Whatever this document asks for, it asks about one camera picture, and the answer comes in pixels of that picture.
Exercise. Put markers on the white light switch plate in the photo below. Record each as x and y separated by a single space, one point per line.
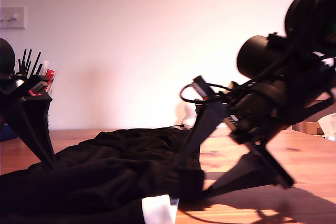
15 22

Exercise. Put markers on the white round webcam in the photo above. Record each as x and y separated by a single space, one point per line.
187 111

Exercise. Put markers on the white paper sleeve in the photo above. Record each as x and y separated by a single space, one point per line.
46 65

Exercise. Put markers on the blue box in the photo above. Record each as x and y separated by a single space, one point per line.
6 134

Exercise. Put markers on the wooden chair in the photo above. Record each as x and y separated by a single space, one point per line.
328 108

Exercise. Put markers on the black shorts with white hem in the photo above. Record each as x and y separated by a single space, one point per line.
105 176

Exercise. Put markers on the tan cardboard box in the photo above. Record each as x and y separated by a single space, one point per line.
311 128

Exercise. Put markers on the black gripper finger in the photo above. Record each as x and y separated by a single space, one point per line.
15 119
204 124
246 174
36 119

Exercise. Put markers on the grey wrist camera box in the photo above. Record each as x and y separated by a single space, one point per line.
18 83
203 87

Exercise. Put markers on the white tissue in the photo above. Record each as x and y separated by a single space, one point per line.
329 124

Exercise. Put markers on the black chopstick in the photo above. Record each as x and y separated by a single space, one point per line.
35 64
23 58
39 69
27 60

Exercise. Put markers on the red paper packet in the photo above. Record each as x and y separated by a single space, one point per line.
50 73

